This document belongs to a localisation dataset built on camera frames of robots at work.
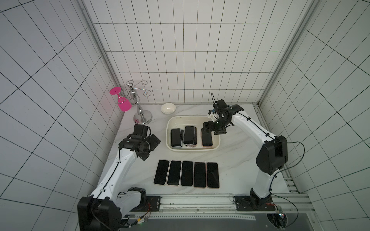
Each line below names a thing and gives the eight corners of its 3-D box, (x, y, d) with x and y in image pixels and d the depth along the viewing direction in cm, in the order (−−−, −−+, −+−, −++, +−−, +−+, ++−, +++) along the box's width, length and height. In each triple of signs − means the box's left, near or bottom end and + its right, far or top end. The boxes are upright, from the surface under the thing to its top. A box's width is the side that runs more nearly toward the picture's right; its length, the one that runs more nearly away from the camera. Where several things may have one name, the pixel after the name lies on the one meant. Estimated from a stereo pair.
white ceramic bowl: (161, 114, 113) (160, 110, 109) (162, 106, 118) (161, 102, 115) (175, 114, 113) (175, 110, 109) (176, 106, 118) (175, 102, 115)
